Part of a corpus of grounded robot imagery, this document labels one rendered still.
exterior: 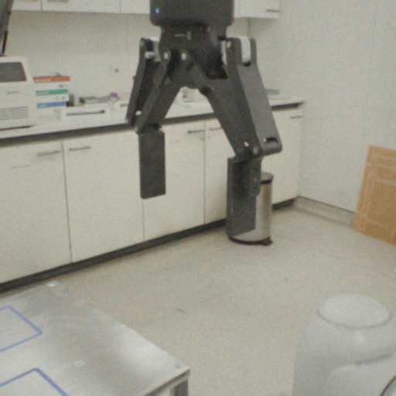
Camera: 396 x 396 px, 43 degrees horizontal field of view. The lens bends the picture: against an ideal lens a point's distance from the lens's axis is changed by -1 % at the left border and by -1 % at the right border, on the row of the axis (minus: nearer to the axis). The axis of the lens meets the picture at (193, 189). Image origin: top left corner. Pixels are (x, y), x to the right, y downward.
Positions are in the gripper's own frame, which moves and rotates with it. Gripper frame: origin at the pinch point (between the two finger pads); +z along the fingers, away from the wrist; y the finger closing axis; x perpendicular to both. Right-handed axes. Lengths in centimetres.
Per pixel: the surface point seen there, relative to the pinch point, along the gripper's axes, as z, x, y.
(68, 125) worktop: 30, -89, 217
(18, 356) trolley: 38, 6, 41
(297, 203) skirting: 118, -288, 218
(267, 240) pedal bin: 117, -210, 179
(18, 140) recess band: 36, -63, 224
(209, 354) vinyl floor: 120, -97, 109
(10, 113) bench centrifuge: 21, -59, 220
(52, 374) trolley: 38, 3, 33
